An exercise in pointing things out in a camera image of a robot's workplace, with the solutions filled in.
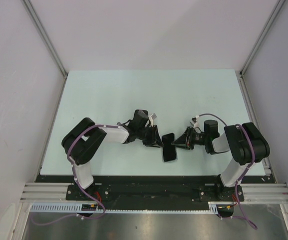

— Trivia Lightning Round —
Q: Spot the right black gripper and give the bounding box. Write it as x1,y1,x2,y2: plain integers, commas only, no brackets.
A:
172,126,209,150

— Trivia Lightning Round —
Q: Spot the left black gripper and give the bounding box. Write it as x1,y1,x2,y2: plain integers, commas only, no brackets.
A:
136,124,164,148

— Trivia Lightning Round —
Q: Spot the black smartphone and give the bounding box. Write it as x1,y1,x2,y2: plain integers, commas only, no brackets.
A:
161,132,177,163

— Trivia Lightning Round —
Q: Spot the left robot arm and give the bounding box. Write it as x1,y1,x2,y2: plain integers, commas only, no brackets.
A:
61,109,164,200

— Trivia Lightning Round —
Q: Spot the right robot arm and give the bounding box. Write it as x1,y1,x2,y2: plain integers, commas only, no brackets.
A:
172,119,270,201

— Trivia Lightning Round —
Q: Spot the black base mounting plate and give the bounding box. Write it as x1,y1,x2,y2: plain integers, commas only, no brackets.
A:
35,175,263,210

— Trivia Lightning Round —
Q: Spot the white slotted cable duct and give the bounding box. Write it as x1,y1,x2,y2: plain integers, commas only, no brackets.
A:
30,202,234,214

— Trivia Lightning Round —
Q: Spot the right aluminium side rail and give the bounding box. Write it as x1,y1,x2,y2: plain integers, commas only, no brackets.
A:
236,71,273,176

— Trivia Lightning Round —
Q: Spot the front aluminium frame rail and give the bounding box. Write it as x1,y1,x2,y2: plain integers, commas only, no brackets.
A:
20,182,288,204

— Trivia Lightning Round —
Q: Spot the right aluminium frame post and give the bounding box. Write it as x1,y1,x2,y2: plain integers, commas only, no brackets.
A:
239,0,288,78

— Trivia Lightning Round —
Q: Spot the aluminium frame post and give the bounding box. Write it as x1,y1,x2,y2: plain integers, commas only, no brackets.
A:
21,0,68,79
239,0,288,78

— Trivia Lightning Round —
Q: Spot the left aluminium frame post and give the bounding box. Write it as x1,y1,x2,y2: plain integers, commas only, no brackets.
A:
21,0,68,79

